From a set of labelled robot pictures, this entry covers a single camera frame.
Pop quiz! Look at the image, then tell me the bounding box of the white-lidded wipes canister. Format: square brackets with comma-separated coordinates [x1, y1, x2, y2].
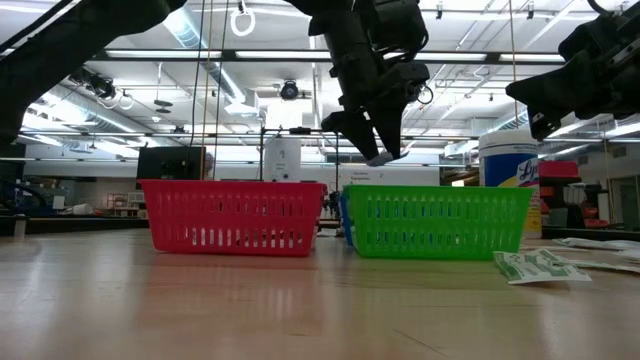
[478, 129, 544, 240]

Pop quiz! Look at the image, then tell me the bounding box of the blue plastic basket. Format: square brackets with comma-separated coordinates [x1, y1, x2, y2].
[338, 192, 355, 247]

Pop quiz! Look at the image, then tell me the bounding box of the white hanging ring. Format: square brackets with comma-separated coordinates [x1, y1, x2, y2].
[229, 7, 257, 38]

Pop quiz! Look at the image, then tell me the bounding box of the white bandage wrapper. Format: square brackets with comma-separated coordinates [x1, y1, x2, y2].
[552, 237, 640, 252]

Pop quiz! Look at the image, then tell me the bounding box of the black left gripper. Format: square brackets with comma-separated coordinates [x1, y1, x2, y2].
[308, 13, 431, 161]

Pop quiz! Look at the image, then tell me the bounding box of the black monitor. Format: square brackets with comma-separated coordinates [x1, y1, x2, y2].
[135, 146, 207, 182]

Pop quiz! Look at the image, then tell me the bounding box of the silver ceiling duct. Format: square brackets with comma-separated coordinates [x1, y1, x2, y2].
[164, 4, 246, 104]

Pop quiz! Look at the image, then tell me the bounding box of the black hanging cable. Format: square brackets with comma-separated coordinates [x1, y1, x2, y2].
[212, 0, 231, 181]
[188, 0, 207, 149]

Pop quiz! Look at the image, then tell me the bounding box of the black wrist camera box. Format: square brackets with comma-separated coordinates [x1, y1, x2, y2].
[373, 0, 430, 54]

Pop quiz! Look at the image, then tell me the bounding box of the black ceiling camera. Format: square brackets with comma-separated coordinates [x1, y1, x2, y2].
[74, 68, 117, 100]
[278, 79, 301, 102]

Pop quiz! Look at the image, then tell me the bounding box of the black ceiling light rail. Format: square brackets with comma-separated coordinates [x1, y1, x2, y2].
[89, 48, 566, 65]

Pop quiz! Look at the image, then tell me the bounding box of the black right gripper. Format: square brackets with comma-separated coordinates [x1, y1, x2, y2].
[505, 9, 640, 142]

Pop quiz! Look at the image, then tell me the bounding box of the red plastic basket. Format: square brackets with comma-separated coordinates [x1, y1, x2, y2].
[138, 179, 327, 258]

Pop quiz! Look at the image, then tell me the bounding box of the green plastic basket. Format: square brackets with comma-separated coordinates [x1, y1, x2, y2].
[342, 184, 535, 260]

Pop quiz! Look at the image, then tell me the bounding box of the black stand frame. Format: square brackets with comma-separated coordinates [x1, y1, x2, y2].
[258, 127, 341, 184]

